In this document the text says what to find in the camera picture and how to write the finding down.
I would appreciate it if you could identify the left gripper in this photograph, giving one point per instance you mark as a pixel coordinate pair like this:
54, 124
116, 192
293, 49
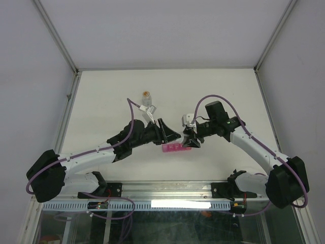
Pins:
170, 135

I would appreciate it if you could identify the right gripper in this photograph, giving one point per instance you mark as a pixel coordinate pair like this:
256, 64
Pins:
190, 131

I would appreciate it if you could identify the pink pill organizer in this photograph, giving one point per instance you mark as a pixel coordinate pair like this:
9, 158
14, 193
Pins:
174, 147

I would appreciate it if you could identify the clear glass pill bottle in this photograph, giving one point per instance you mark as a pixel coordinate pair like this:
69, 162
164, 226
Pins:
146, 101

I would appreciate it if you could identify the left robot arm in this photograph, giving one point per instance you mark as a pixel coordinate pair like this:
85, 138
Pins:
53, 174

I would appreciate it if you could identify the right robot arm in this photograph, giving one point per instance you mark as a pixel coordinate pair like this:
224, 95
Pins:
284, 179

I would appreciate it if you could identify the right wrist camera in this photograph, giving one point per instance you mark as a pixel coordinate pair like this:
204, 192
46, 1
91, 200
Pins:
188, 120

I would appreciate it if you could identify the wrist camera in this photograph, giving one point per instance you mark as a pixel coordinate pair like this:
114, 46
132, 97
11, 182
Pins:
148, 112
188, 120

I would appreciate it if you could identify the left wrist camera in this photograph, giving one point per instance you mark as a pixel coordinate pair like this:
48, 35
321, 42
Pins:
148, 112

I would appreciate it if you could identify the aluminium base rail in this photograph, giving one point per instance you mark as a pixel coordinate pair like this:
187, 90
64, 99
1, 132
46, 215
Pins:
143, 190

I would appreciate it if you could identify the white slotted cable duct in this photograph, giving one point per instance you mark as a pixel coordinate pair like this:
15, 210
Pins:
153, 205

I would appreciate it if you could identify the left aluminium frame post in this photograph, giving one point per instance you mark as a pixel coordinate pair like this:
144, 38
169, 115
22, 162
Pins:
54, 34

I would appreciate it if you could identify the aluminium frame post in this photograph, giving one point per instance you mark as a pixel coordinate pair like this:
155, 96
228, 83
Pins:
54, 34
280, 24

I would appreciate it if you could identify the right aluminium frame post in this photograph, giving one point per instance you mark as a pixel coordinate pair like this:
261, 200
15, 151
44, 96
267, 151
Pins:
280, 24

